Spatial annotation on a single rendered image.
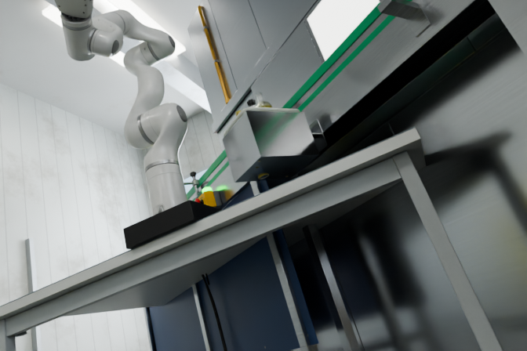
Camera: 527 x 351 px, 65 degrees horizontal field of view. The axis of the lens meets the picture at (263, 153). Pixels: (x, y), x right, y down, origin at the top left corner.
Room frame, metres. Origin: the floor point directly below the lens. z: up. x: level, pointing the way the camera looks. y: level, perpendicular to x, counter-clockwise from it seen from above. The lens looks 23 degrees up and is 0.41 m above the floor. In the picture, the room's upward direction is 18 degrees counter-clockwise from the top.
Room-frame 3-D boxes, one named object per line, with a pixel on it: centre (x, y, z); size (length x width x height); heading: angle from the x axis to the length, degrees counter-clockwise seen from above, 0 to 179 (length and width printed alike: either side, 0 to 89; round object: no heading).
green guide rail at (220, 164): (2.07, 0.52, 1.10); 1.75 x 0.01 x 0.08; 37
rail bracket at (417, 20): (0.85, -0.42, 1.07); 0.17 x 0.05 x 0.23; 127
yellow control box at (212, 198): (1.66, 0.28, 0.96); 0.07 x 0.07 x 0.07; 37
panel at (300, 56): (1.41, -0.33, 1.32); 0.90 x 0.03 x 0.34; 37
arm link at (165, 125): (1.29, 0.31, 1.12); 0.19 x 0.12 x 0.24; 76
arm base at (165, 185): (1.30, 0.35, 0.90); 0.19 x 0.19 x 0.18
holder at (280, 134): (1.22, -0.05, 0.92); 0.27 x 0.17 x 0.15; 127
